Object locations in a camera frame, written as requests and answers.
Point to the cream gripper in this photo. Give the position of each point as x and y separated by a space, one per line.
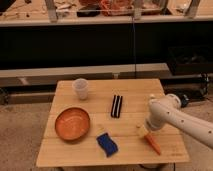
143 132

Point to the orange pepper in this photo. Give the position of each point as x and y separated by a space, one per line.
153 143

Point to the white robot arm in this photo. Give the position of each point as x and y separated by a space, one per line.
166 110

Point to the white ceramic cup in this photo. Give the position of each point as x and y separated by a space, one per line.
80 87

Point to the blue sponge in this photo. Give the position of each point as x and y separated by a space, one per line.
107 144

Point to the black white striped block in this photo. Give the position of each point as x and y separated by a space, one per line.
116 106

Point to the wooden table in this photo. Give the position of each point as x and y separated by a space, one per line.
55 152

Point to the orange bowl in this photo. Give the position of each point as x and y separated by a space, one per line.
72 124

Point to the black bin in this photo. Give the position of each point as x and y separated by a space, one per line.
189 60

